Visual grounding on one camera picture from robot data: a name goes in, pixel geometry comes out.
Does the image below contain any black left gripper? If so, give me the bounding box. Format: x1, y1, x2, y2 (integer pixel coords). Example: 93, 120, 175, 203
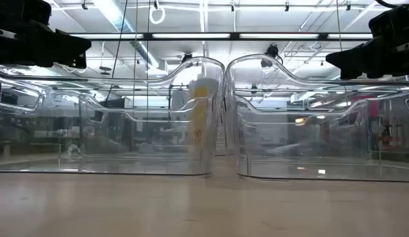
0, 20, 92, 70

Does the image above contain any clear plastic bin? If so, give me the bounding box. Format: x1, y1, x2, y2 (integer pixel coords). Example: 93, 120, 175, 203
0, 55, 226, 177
223, 53, 409, 184

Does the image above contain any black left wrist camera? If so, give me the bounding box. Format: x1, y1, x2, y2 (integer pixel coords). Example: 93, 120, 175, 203
0, 0, 53, 26

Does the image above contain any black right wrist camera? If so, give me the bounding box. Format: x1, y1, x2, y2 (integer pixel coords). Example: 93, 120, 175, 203
368, 2, 409, 39

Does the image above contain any black hanging camera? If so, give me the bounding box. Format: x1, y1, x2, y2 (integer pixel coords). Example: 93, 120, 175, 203
260, 43, 284, 68

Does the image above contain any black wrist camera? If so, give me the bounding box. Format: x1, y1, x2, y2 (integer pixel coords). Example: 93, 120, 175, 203
0, 0, 53, 26
368, 2, 409, 39

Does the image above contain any black hanging cable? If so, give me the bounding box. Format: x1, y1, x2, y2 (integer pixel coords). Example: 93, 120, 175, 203
103, 0, 129, 108

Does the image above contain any red equipment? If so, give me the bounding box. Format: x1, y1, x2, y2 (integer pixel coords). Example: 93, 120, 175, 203
378, 118, 401, 151

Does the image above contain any black beam with light strips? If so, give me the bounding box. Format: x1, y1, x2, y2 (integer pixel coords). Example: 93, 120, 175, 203
67, 32, 375, 42

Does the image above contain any white looped cable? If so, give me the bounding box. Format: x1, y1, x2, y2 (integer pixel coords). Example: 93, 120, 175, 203
148, 5, 166, 26

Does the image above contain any yellow canister with white lid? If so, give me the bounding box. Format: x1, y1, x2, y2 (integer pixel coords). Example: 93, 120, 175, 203
189, 78, 220, 165

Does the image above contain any red cabinet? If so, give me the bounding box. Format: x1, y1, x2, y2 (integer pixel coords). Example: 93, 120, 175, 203
350, 95, 379, 118

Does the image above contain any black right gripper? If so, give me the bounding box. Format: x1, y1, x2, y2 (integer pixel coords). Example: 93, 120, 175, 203
325, 34, 409, 81

